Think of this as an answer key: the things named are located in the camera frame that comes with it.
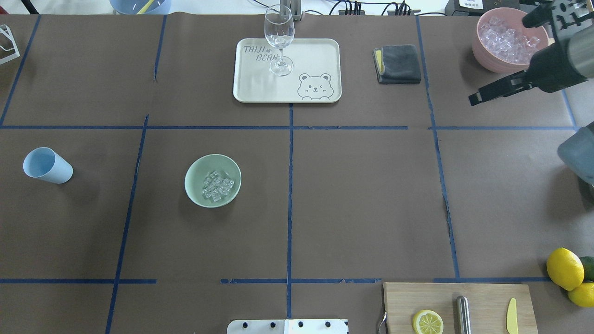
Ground pink bowl of ice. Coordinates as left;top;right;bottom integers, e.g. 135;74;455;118
472;7;549;74

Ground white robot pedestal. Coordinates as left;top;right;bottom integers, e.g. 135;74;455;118
226;319;349;334

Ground grey folded cloth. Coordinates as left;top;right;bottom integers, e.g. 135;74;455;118
373;45;421;84

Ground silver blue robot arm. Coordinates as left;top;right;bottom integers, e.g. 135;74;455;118
469;26;594;185

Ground blue bucket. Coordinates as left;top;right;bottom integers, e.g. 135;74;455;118
110;0;172;15

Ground lemon slice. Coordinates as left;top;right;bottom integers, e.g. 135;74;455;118
412;309;444;334

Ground black power strip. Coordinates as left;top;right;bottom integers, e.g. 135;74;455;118
335;0;414;16

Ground ice cubes in green bowl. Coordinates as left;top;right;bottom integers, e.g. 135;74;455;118
202;170;236;203

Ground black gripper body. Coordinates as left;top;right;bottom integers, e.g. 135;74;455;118
527;42;583;93

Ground cream bear tray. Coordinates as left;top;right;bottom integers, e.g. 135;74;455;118
232;38;342;103

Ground metal muddler rod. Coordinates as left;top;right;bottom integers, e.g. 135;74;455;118
456;295;471;334

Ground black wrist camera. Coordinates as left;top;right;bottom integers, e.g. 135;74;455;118
522;0;594;42

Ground light blue cup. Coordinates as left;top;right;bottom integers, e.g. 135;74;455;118
22;147;73;184

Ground wooden cutting board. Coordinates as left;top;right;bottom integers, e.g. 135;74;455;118
383;283;538;334

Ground white cup rack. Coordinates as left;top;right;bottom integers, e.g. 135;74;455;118
0;25;20;65

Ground green lime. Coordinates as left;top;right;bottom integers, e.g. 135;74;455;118
579;256;594;282

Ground yellow lemon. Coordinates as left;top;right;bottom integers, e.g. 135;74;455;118
567;283;594;308
546;247;585;291

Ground green bowl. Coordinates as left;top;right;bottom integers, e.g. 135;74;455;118
184;154;242;208

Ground yellow plastic knife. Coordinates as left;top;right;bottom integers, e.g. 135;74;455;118
506;298;518;334

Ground clear wine glass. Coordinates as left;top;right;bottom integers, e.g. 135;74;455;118
265;4;295;77

